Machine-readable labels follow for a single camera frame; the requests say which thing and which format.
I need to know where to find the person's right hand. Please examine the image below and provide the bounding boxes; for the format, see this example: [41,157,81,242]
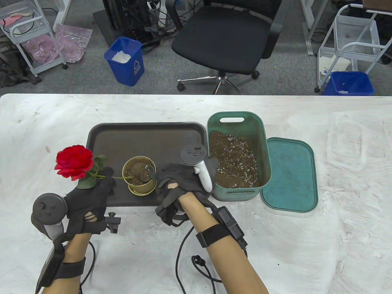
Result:
[155,156,219,227]

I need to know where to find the person's left hand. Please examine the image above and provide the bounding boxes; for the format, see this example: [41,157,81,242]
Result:
[64,167,116,236]

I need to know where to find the green garden trowel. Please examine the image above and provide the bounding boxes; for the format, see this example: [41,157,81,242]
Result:
[141,165,158,182]

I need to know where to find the yellow ribbed flower pot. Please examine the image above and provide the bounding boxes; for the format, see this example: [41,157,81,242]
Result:
[122,156,158,195]

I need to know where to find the red artificial rose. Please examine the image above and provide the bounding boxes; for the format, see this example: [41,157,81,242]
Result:
[54,145,135,190]

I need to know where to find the teal plastic box lid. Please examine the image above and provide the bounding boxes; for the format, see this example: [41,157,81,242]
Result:
[261,137,319,213]

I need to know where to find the person's left forearm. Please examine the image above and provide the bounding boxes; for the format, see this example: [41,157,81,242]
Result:
[43,233,94,294]

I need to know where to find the person's right forearm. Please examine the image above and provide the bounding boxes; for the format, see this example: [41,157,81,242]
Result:
[178,192,269,294]

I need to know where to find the white grey hand controller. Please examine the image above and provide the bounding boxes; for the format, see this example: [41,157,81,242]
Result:
[179,144,213,193]

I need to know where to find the dark grey hand controller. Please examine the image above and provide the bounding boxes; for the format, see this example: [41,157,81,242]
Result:
[31,193,68,241]

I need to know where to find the dark brown plastic tray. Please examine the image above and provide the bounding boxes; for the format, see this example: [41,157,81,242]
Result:
[85,122,210,207]

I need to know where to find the teal plastic storage box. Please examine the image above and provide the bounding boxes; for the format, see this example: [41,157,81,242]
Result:
[207,111,272,202]

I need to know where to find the blue bin with white symbol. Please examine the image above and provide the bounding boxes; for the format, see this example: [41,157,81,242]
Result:
[104,37,145,87]

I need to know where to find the white crumpled paper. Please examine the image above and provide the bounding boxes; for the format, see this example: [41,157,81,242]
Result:
[111,51,133,64]

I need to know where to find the black office chair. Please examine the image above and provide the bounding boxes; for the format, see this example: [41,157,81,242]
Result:
[165,0,284,95]

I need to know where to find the dark green bag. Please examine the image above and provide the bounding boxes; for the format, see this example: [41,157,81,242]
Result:
[0,37,42,88]

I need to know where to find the pink plastic bag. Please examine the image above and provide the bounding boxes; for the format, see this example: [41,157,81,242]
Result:
[22,34,61,65]
[54,24,93,64]

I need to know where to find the white power strip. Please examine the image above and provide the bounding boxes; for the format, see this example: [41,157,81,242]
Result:
[147,0,168,28]

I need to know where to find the black computer tower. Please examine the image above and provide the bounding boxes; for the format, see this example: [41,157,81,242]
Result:
[102,0,153,42]

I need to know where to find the white box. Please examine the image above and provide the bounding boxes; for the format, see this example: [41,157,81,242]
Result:
[318,57,351,76]

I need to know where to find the plain blue plastic bin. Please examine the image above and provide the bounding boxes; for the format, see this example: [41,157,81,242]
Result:
[322,71,375,96]

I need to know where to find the white desk leg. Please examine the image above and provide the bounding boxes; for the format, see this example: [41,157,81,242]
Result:
[300,0,320,56]

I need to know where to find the pink paper piece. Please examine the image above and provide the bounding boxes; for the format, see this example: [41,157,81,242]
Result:
[0,15,24,27]

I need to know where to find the white trolley with clear trays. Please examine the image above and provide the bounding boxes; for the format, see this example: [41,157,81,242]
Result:
[0,0,68,77]

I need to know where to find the white mesh basket trolley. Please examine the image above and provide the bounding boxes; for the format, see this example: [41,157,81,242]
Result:
[315,5,392,93]

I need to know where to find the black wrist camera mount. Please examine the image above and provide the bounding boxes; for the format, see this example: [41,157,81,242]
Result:
[105,212,121,234]
[155,205,189,227]

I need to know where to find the black cable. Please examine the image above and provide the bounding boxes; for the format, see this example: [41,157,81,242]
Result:
[80,242,97,294]
[175,225,222,294]

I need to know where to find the black wrist strap device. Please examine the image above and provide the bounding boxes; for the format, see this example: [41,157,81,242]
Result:
[195,206,248,254]
[36,247,87,293]

